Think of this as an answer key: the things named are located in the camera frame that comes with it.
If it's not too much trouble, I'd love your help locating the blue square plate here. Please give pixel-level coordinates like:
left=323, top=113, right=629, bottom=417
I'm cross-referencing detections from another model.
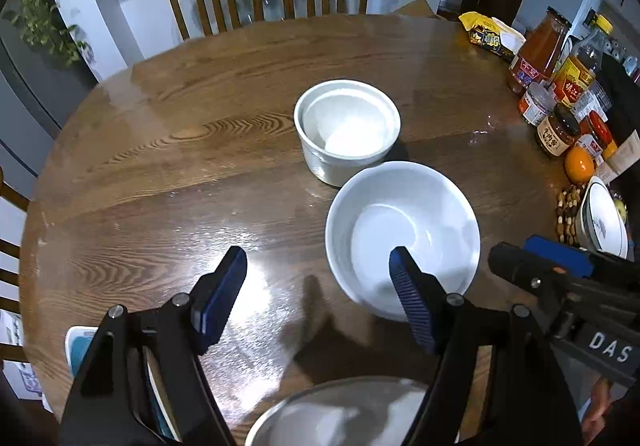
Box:
left=64, top=325, right=179, bottom=440

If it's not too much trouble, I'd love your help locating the wooden bead trivet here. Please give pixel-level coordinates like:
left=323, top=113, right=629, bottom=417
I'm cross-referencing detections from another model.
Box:
left=555, top=185, right=586, bottom=247

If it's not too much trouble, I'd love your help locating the grey refrigerator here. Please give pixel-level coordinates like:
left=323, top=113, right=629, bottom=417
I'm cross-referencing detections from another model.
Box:
left=1, top=19, right=96, bottom=198

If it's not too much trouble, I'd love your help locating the small white ramekin bowl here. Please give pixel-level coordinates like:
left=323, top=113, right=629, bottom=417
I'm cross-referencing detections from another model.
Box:
left=293, top=80, right=401, bottom=188

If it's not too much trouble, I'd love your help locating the small white label jar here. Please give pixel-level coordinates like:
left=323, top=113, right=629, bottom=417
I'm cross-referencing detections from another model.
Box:
left=518, top=82, right=556, bottom=126

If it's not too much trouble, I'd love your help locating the large white shallow bowl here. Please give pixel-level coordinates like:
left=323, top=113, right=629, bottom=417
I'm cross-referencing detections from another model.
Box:
left=245, top=377, right=427, bottom=445

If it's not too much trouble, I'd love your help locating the green hanging plant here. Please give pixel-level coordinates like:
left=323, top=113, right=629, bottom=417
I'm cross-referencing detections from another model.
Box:
left=1, top=0, right=91, bottom=66

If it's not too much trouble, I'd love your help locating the person's right hand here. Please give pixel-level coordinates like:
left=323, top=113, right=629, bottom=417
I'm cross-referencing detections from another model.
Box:
left=582, top=378, right=612, bottom=445

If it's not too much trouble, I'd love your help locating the medium white bowl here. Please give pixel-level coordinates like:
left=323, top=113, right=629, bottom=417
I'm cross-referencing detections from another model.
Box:
left=324, top=161, right=480, bottom=321

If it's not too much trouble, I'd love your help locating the white patterned dish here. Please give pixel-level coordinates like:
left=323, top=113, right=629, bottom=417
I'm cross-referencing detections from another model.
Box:
left=575, top=176, right=628, bottom=258

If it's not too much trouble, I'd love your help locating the tall red sauce bottle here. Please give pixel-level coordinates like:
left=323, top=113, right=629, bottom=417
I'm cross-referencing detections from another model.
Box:
left=506, top=7, right=570, bottom=96

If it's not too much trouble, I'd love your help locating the orange fruit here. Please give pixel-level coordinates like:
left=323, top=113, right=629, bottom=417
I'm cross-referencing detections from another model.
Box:
left=564, top=146, right=594, bottom=186

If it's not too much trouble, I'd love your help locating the red lid jar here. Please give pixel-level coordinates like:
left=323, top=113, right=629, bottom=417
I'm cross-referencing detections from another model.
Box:
left=576, top=110, right=617, bottom=160

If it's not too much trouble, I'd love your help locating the side wooden chair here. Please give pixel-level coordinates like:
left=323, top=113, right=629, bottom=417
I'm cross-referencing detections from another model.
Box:
left=1, top=175, right=30, bottom=364

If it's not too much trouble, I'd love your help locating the brown sauce jar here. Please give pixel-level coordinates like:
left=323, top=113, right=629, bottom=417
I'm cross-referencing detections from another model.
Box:
left=536, top=102, right=580, bottom=158

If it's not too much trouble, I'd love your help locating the yellow snack bag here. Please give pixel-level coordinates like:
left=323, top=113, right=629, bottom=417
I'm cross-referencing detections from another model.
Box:
left=459, top=11, right=526, bottom=61

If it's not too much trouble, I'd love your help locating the yellow cap oil bottle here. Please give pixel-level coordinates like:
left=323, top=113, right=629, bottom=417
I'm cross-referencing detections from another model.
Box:
left=549, top=14, right=613, bottom=106

